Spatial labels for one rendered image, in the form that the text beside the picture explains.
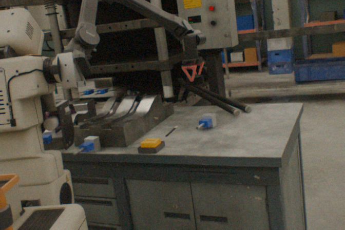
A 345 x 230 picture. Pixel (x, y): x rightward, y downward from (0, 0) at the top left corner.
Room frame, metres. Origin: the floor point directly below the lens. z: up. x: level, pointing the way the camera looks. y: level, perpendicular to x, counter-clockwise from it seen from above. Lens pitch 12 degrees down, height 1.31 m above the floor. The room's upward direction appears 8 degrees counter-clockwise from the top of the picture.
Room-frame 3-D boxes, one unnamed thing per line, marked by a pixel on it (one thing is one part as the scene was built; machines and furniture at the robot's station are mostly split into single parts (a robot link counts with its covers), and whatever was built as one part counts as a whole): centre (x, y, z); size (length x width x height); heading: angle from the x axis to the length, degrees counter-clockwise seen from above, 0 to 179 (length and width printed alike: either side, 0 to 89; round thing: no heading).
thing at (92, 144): (1.55, 0.38, 0.83); 0.13 x 0.05 x 0.05; 150
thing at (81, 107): (1.92, 0.59, 0.86); 0.50 x 0.26 x 0.11; 172
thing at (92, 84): (2.80, 0.39, 0.87); 0.50 x 0.27 x 0.17; 155
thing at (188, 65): (1.83, -0.10, 1.03); 0.07 x 0.07 x 0.09; 65
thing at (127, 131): (1.85, 0.23, 0.87); 0.50 x 0.26 x 0.14; 155
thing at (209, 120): (1.66, -0.12, 0.83); 0.13 x 0.05 x 0.05; 148
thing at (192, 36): (1.86, -0.11, 1.17); 0.07 x 0.06 x 0.07; 142
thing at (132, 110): (1.84, 0.24, 0.92); 0.35 x 0.16 x 0.09; 155
